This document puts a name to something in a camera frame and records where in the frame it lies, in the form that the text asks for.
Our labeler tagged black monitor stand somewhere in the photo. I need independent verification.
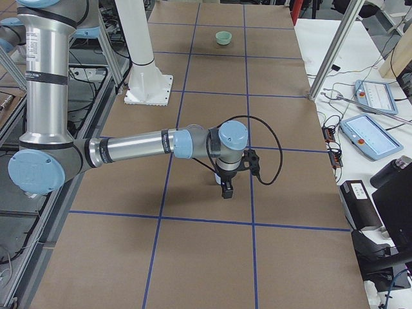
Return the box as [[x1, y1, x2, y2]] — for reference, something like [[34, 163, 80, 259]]
[[351, 165, 411, 292]]

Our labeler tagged black box with label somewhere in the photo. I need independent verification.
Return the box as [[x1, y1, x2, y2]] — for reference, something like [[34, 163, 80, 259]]
[[339, 180, 382, 231]]

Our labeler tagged orange black usb hub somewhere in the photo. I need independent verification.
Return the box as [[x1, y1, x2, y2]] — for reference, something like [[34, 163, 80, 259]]
[[322, 126, 342, 170]]

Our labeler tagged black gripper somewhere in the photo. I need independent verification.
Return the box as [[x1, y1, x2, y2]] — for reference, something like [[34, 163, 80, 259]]
[[215, 165, 237, 200]]

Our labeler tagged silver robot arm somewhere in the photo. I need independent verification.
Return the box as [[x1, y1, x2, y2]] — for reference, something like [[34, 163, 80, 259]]
[[8, 1, 248, 199]]

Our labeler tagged mint green ceramic bowl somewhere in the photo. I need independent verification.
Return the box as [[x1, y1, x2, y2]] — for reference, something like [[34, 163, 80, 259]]
[[215, 31, 232, 46]]

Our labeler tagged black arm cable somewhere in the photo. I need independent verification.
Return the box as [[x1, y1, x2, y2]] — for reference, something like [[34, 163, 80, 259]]
[[205, 115, 284, 186]]

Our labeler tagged aluminium frame post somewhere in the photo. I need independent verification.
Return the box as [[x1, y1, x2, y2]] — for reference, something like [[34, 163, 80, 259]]
[[308, 0, 365, 101]]

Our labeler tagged far teach pendant tablet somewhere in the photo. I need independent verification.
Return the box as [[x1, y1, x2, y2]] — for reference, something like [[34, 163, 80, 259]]
[[355, 80, 398, 115]]

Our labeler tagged light blue plastic cup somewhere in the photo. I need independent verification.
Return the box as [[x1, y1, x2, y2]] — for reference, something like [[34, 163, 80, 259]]
[[214, 173, 221, 185]]

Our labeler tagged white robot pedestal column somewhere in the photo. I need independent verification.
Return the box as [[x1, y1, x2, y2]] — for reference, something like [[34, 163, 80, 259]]
[[115, 0, 173, 106]]

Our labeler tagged teach pendant tablet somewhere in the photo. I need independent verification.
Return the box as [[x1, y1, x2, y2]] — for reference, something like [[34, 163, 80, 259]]
[[355, 80, 398, 115], [340, 113, 404, 161]]

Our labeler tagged near teach pendant tablet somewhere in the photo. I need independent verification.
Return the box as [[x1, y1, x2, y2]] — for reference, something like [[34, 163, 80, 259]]
[[340, 113, 404, 161]]

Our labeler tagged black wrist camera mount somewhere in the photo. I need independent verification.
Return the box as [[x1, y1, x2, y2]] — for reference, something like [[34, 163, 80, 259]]
[[239, 149, 260, 176]]

